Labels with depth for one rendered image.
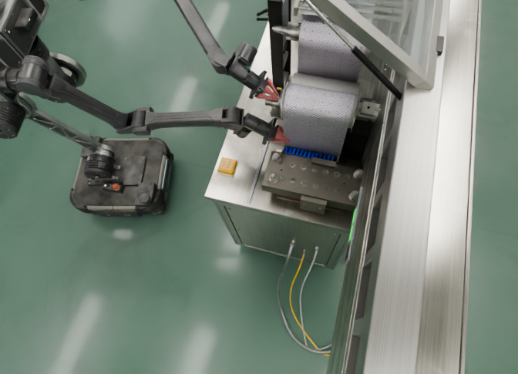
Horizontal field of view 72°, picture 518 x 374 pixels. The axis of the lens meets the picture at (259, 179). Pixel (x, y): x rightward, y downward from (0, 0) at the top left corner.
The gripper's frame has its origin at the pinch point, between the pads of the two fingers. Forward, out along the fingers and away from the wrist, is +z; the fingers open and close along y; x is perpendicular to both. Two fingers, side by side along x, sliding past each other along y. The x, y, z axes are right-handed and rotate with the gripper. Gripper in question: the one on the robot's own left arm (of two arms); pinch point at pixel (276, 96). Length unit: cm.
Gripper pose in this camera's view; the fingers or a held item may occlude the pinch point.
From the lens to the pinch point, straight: 137.8
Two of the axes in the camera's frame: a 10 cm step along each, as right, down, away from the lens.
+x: 5.2, -2.7, -8.1
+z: 8.1, 4.6, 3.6
